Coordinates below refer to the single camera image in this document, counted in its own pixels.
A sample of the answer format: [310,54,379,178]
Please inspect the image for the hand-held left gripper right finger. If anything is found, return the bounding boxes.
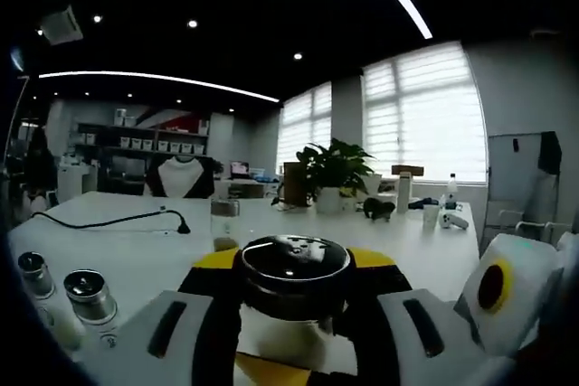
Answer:
[346,245,503,386]

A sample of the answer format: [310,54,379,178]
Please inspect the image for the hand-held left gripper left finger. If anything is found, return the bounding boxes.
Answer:
[97,248,245,386]

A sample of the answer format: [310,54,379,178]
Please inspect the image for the small glass seasoning bottle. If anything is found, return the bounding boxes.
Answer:
[62,268,132,353]
[16,251,90,353]

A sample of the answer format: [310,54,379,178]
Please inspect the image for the medium glass seasoning bottle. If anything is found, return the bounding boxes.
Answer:
[237,234,354,362]

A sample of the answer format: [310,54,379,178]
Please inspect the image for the tall brown-filled seasoning bottle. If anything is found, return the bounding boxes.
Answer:
[210,198,242,252]

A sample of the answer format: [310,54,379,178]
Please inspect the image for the white office chair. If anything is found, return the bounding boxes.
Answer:
[497,208,569,247]

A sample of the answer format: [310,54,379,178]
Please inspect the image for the white handheld controller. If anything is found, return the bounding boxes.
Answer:
[439,212,470,231]

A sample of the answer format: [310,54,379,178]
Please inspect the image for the grey whiteboard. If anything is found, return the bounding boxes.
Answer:
[487,131,563,227]

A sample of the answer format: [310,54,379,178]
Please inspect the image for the white paper cup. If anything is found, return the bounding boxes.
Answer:
[422,203,441,230]

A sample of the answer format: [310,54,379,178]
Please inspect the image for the dark hanging jacket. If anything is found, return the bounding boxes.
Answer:
[538,130,564,175]

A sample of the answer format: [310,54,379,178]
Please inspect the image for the tall white carton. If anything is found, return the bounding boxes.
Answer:
[396,173,412,214]

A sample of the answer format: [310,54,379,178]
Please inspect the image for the flat cardboard box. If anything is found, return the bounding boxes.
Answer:
[391,164,427,177]

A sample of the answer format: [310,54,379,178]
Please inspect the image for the grey headphones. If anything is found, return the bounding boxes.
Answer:
[363,197,397,223]

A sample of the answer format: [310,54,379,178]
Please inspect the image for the white plant pot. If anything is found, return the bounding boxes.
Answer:
[315,186,344,215]

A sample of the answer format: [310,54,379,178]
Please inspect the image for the wide window with blinds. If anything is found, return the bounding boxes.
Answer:
[360,41,489,184]

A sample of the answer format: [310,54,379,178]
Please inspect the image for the brown cardboard box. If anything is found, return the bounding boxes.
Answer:
[282,162,314,206]

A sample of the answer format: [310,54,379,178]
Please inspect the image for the small lit monitor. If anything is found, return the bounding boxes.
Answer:
[229,160,252,180]

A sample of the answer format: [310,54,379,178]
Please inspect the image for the large green leafy plant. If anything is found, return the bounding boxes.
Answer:
[296,137,377,206]

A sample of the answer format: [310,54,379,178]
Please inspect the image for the row of white storage boxes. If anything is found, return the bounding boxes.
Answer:
[83,132,207,155]

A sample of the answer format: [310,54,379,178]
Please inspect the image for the narrow window with blinds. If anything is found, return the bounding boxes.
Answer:
[275,81,335,165]

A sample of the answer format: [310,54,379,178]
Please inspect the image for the ceiling air conditioner unit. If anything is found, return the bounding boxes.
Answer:
[39,5,85,47]

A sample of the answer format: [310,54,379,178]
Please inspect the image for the round ceiling downlights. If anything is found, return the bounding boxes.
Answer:
[33,0,528,116]

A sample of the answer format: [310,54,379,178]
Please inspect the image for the black power cable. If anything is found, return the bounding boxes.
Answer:
[30,208,192,237]

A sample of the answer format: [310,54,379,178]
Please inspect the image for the wall storage shelf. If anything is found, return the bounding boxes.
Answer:
[74,121,212,156]

